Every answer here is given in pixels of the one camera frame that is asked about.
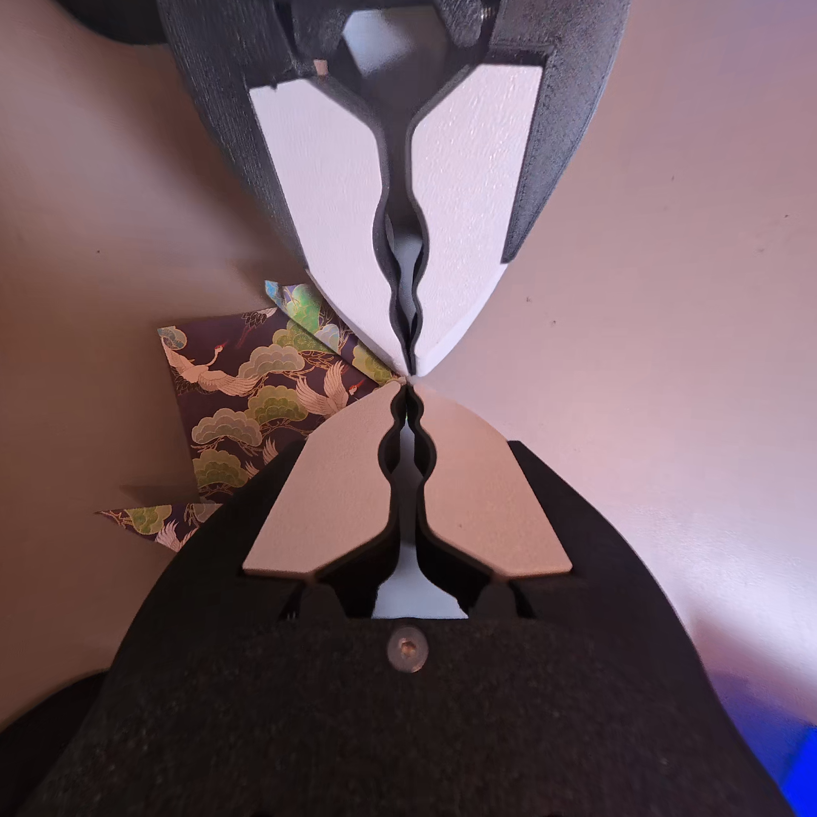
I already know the blue plastic bin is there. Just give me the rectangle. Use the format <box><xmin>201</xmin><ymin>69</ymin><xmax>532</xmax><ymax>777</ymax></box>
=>
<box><xmin>726</xmin><ymin>696</ymin><xmax>817</xmax><ymax>799</ymax></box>

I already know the purple crane patterned paper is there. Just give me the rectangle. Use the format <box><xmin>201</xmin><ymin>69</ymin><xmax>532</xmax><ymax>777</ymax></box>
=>
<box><xmin>96</xmin><ymin>281</ymin><xmax>404</xmax><ymax>552</ymax></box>

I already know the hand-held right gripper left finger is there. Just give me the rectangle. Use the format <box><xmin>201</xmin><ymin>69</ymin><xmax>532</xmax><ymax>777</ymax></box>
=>
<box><xmin>240</xmin><ymin>381</ymin><xmax>407</xmax><ymax>611</ymax></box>

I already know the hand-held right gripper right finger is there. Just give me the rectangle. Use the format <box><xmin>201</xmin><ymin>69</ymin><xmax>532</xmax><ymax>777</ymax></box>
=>
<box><xmin>409</xmin><ymin>381</ymin><xmax>573</xmax><ymax>611</ymax></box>

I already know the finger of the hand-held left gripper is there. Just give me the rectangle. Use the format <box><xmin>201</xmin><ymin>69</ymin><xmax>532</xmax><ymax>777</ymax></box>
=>
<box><xmin>409</xmin><ymin>62</ymin><xmax>546</xmax><ymax>377</ymax></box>
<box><xmin>247</xmin><ymin>74</ymin><xmax>413</xmax><ymax>374</ymax></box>

